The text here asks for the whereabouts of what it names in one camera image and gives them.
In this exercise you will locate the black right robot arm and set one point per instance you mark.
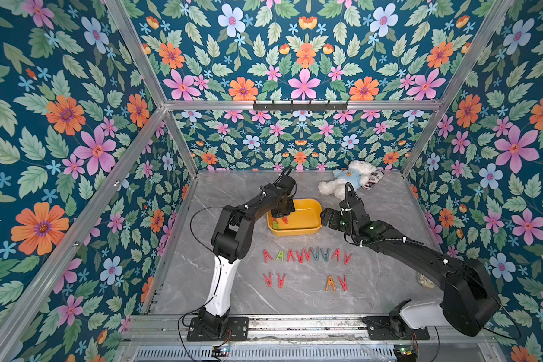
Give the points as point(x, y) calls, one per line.
point(469, 297)

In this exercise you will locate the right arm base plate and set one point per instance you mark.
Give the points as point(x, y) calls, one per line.
point(381, 328)

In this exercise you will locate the aluminium front rail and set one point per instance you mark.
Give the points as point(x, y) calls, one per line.
point(287, 328)

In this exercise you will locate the teal clothespin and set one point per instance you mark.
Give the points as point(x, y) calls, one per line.
point(315, 253)
point(325, 253)

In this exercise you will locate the red clothespin second row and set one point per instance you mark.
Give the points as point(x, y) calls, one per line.
point(343, 282)

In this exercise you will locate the yellow plastic storage box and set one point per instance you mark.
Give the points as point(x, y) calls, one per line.
point(306, 220)

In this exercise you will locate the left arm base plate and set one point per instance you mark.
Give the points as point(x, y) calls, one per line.
point(232, 329)

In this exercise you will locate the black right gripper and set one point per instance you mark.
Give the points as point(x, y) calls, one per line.
point(336, 217)

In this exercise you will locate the orange clothespin row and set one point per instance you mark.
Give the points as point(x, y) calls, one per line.
point(330, 285)

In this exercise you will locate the black hook rail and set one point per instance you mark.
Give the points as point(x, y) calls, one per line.
point(292, 105)

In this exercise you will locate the white teddy bear blue shirt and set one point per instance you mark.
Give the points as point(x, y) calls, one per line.
point(357, 174)

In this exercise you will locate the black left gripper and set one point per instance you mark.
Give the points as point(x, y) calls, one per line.
point(291, 209)

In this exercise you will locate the pile of clothespins in box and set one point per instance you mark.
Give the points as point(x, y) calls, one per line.
point(280, 224)

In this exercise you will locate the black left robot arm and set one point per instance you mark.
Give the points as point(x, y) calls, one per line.
point(232, 239)

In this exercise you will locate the patterned pouch near bear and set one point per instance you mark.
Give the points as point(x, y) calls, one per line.
point(374, 178)

